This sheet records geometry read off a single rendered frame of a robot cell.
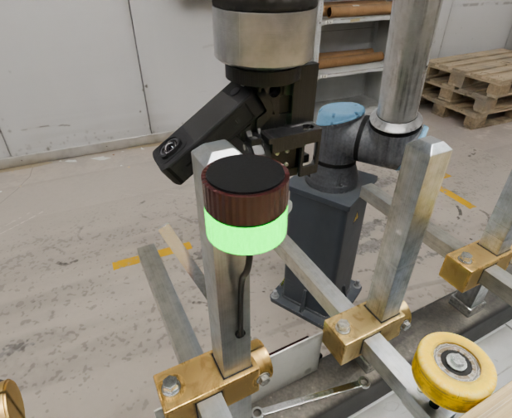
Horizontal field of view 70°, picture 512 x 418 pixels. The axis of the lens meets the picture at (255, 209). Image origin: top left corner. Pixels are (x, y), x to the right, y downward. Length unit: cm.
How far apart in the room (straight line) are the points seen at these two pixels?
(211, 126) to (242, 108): 3
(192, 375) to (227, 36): 36
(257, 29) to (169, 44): 270
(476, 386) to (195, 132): 38
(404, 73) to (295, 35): 76
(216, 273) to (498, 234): 52
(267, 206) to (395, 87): 88
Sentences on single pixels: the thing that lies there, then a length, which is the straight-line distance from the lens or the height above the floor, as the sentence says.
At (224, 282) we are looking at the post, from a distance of 35.
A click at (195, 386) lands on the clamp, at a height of 87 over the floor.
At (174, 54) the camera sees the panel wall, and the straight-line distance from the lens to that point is 303.
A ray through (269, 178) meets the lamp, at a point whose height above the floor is 115.
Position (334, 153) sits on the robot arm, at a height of 74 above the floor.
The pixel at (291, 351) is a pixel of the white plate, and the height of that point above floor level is 79.
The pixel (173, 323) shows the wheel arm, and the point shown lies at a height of 86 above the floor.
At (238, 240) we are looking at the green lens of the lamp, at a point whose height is 112.
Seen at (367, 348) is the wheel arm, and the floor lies 81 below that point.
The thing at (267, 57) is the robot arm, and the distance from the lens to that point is 32.
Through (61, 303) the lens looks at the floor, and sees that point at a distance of 189.
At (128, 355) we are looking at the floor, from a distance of 161.
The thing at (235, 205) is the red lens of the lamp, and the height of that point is 114.
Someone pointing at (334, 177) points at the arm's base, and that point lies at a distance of 127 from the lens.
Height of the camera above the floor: 127
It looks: 35 degrees down
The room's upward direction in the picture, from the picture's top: straight up
